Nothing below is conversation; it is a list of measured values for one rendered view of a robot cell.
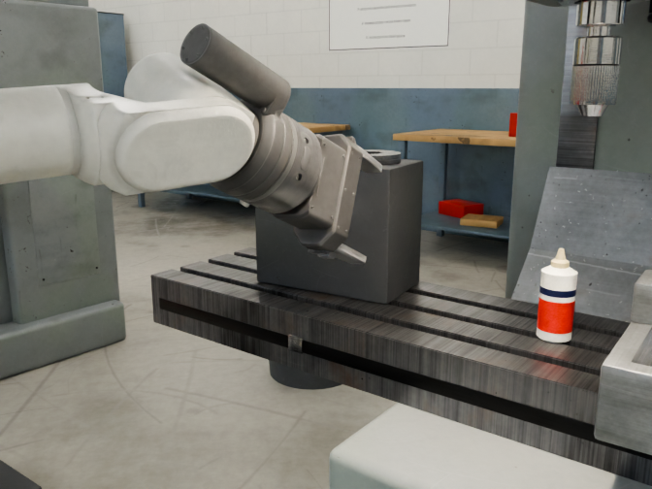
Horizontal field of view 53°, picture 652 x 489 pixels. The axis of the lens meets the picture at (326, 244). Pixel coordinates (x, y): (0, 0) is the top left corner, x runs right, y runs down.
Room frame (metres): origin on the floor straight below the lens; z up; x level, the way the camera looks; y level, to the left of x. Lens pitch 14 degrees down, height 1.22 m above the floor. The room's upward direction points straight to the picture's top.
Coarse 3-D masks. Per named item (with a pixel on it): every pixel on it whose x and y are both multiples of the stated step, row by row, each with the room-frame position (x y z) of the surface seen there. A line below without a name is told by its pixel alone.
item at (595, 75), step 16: (576, 48) 0.71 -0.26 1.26; (592, 48) 0.69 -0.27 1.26; (608, 48) 0.69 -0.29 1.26; (576, 64) 0.71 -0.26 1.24; (592, 64) 0.69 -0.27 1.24; (608, 64) 0.69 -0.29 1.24; (576, 80) 0.71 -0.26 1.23; (592, 80) 0.69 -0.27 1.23; (608, 80) 0.69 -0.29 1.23; (576, 96) 0.70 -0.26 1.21; (592, 96) 0.69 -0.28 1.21; (608, 96) 0.69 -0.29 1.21
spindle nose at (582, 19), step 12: (588, 0) 0.70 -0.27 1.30; (600, 0) 0.69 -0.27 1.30; (612, 0) 0.69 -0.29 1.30; (624, 0) 0.70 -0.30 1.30; (576, 12) 0.72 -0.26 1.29; (588, 12) 0.70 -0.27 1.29; (600, 12) 0.69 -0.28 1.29; (612, 12) 0.69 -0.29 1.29; (624, 12) 0.70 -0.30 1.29; (576, 24) 0.71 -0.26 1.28; (588, 24) 0.70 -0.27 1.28; (600, 24) 0.70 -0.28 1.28; (612, 24) 0.70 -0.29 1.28; (624, 24) 0.71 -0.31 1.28
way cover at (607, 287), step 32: (544, 192) 1.08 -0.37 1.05; (576, 192) 1.06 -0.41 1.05; (608, 192) 1.03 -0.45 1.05; (640, 192) 1.00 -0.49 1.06; (544, 224) 1.06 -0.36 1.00; (576, 224) 1.03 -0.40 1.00; (608, 224) 1.00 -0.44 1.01; (640, 224) 0.98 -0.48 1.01; (544, 256) 1.03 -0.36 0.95; (576, 256) 1.00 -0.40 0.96; (608, 256) 0.98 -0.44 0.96; (640, 256) 0.95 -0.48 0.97; (576, 288) 0.96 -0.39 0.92; (608, 288) 0.94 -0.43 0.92
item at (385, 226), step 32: (384, 160) 0.89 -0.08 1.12; (416, 160) 0.95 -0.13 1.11; (384, 192) 0.85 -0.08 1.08; (416, 192) 0.93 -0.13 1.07; (256, 224) 0.96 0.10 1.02; (288, 224) 0.93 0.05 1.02; (352, 224) 0.87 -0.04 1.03; (384, 224) 0.85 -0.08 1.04; (416, 224) 0.93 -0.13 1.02; (256, 256) 0.96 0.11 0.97; (288, 256) 0.93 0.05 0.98; (384, 256) 0.85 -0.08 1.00; (416, 256) 0.94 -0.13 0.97; (320, 288) 0.90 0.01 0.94; (352, 288) 0.87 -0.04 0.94; (384, 288) 0.85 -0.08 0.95
